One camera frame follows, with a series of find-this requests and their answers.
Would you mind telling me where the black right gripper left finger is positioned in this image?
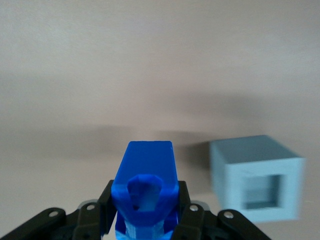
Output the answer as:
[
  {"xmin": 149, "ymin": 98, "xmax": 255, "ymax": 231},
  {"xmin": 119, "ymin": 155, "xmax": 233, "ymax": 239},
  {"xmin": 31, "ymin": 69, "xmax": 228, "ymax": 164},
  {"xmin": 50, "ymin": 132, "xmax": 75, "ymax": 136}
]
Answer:
[{"xmin": 0, "ymin": 179, "xmax": 119, "ymax": 240}]

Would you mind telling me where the gray hollow cube base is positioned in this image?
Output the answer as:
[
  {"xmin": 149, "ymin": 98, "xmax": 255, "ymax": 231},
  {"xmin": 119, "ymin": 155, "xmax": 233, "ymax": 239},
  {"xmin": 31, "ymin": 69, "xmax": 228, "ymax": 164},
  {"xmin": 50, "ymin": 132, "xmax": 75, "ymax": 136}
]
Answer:
[{"xmin": 209, "ymin": 134, "xmax": 307, "ymax": 224}]

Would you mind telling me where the blue plastic part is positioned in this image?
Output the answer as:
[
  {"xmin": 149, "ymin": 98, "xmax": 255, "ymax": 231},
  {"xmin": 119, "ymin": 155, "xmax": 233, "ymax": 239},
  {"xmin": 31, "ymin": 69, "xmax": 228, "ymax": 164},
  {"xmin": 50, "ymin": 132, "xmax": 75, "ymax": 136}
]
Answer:
[{"xmin": 111, "ymin": 140, "xmax": 180, "ymax": 240}]

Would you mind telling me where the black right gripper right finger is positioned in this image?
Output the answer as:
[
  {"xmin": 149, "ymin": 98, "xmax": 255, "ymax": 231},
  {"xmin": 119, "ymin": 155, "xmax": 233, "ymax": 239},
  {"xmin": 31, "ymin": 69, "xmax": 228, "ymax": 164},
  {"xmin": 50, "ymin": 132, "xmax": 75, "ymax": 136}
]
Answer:
[{"xmin": 172, "ymin": 180, "xmax": 272, "ymax": 240}]

